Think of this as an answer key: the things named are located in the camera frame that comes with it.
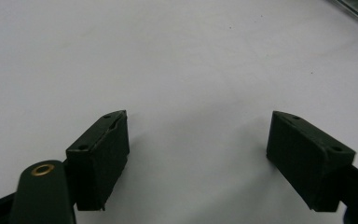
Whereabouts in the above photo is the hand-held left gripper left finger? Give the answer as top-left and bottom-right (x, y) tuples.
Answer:
(65, 109), (131, 212)

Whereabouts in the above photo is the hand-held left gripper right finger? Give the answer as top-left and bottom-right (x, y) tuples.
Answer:
(266, 110), (357, 213)

